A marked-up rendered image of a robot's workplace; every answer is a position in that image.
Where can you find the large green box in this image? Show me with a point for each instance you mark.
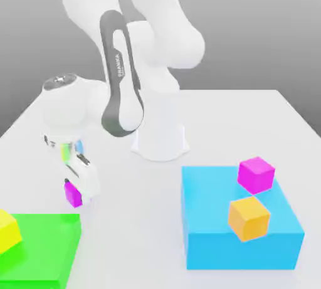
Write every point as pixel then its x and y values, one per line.
pixel 40 249

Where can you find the large blue box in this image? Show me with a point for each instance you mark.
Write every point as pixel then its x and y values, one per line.
pixel 240 243

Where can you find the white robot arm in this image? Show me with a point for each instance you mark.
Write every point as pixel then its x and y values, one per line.
pixel 160 30

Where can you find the small orange cube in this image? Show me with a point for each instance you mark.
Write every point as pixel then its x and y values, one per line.
pixel 248 218

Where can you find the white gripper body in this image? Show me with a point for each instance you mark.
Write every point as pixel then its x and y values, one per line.
pixel 86 181

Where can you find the small yellow cube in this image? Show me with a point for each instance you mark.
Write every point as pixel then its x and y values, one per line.
pixel 7 231

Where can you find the small magenta cube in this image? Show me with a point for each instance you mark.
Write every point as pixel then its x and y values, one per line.
pixel 255 175
pixel 72 195

